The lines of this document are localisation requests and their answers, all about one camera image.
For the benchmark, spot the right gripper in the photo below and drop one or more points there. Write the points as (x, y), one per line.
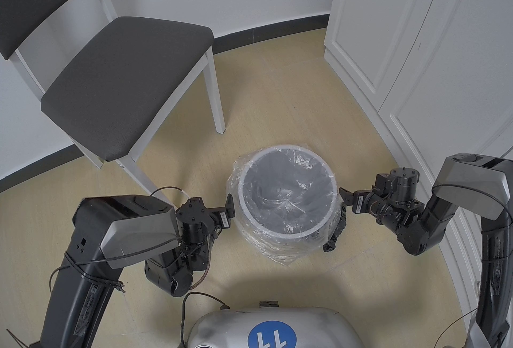
(364, 202)

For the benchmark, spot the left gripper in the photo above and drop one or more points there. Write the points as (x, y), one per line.
(220, 216)

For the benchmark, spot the clear plastic bag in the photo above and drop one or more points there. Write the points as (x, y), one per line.
(248, 246)

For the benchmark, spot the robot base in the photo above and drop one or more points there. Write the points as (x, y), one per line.
(272, 326)

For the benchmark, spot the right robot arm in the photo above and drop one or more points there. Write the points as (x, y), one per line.
(469, 182)

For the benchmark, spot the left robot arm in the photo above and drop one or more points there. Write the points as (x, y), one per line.
(120, 226)

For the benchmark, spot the white trash bin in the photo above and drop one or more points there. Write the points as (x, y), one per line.
(280, 228)

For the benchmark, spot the white chair grey cushions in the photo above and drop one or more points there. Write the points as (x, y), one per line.
(120, 78)

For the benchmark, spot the white wardrobe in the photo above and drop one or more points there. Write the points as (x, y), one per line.
(421, 38)

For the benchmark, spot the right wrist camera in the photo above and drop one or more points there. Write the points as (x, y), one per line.
(382, 183)

